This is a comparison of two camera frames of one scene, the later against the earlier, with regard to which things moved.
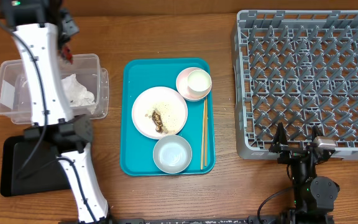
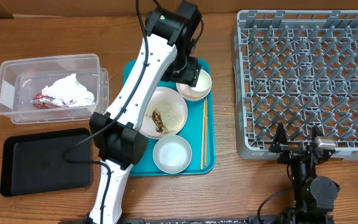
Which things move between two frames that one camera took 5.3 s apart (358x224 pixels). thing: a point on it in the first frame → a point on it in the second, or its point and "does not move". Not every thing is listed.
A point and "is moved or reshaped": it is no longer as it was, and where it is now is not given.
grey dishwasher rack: [305, 68] does not move
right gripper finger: [280, 139] does not move
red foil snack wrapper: [66, 55] is moved or reshaped
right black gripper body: [291, 152] does not move
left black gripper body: [69, 27] → [183, 68]
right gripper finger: [316, 132] does not move
